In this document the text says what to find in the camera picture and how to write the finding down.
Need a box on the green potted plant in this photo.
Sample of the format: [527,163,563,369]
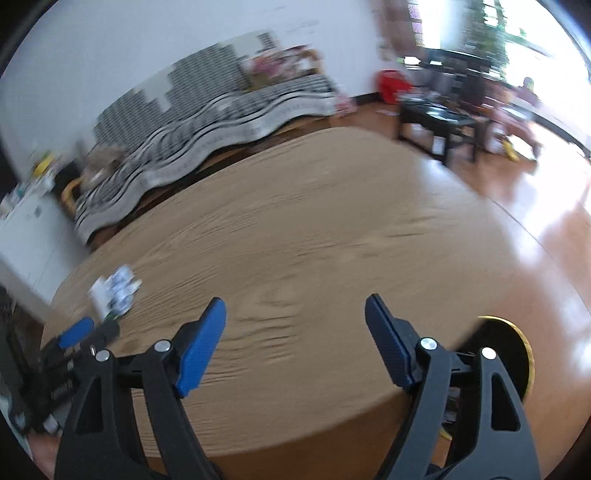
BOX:
[462,0,508,73]

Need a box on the black coffee table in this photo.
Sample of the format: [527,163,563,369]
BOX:
[396,99,486,166]

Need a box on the striped black white sofa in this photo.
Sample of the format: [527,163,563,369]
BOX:
[74,30,341,244]

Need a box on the red plastic bag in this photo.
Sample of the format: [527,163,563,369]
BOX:
[377,69,413,105]

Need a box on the brown plush toy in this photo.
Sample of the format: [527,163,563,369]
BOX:
[81,145,125,191]

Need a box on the pink floral cushion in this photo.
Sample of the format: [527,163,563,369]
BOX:
[239,45,324,89]

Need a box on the white cabinet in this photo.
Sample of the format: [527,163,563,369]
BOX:
[1,192,89,323]

